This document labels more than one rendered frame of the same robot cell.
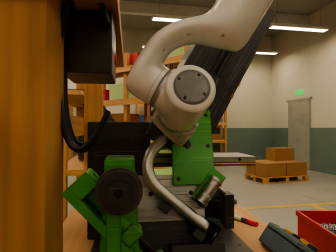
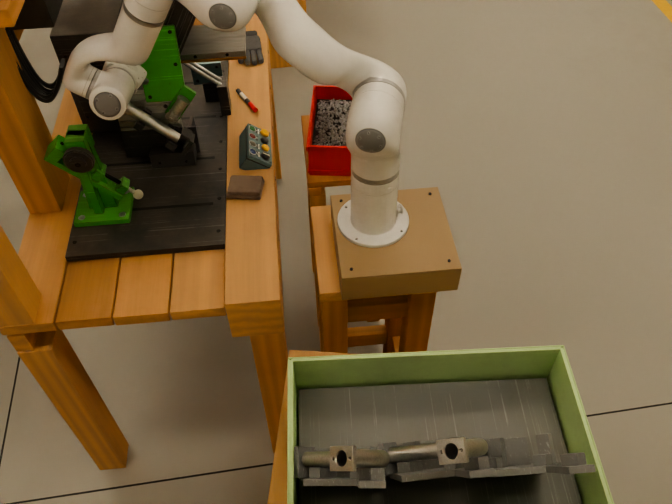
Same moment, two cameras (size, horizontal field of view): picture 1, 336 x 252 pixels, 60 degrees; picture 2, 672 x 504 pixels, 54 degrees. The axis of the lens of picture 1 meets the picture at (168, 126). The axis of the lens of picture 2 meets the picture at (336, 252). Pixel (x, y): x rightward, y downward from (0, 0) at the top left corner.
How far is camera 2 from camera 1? 1.40 m
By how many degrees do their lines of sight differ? 50
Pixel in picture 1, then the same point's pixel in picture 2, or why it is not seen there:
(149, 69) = (76, 83)
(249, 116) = not seen: outside the picture
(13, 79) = not seen: outside the picture
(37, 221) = (34, 165)
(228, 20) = (122, 57)
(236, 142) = not seen: outside the picture
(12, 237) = (22, 174)
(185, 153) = (153, 73)
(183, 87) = (101, 105)
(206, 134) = (172, 52)
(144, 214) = (126, 125)
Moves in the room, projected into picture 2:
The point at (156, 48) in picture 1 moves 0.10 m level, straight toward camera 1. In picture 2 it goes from (76, 71) to (64, 97)
